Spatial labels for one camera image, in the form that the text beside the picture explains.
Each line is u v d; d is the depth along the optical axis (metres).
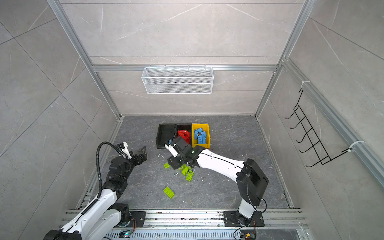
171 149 0.66
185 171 0.88
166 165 0.92
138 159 0.73
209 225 0.73
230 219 0.73
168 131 1.04
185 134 1.01
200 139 1.01
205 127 1.05
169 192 0.80
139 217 0.73
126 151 0.72
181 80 1.00
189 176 0.88
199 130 1.05
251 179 0.44
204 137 1.02
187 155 0.62
